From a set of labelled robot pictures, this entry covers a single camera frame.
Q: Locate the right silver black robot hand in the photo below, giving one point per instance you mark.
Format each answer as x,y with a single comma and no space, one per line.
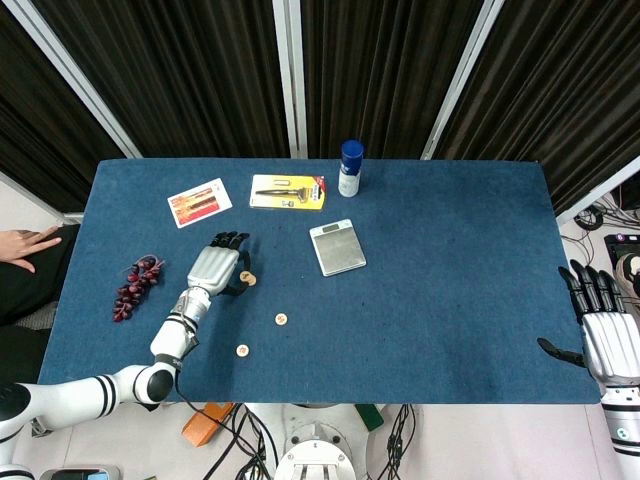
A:
612,350

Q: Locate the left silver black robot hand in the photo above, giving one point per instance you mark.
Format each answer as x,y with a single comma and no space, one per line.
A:
212,270

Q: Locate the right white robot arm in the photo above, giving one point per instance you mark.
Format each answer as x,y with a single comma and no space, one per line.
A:
622,430

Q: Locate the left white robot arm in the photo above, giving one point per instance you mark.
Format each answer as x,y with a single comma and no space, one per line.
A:
170,340

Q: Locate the bystander bare hand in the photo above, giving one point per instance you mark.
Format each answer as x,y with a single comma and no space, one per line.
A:
25,245

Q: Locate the red white ad card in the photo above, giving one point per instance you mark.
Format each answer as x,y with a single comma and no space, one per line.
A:
200,202

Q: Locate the dark red grape bunch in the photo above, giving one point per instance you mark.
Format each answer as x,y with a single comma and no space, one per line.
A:
132,290

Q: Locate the black device with purple light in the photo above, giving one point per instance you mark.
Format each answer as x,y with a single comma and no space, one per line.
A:
620,245

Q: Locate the yellow razor blister pack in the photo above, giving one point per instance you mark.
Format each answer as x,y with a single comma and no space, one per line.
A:
287,192

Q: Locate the silver digital kitchen scale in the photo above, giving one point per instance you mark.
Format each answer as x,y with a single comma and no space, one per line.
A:
337,250

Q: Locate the dark monitor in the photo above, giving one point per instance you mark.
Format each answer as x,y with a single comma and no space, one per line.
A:
631,197

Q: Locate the orange box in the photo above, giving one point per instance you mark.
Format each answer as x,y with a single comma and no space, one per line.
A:
207,425

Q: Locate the white bottle with blue cap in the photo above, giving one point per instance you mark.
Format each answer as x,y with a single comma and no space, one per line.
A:
350,170

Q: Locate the bystander black clothing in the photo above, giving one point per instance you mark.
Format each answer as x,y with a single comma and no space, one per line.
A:
30,290

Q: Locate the blue table cloth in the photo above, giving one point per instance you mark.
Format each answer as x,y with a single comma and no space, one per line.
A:
425,300

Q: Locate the black pleated curtain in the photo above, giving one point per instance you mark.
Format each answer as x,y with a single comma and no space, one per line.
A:
560,100
175,75
385,75
30,125

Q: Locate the white robot torso base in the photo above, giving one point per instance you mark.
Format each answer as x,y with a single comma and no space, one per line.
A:
320,450

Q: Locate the green block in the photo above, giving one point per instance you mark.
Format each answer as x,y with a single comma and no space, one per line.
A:
371,417

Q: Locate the grey blue device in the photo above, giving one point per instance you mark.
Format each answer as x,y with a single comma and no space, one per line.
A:
75,474

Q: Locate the white partition frame post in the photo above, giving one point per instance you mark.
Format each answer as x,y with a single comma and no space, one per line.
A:
575,209
129,147
70,216
292,100
456,100

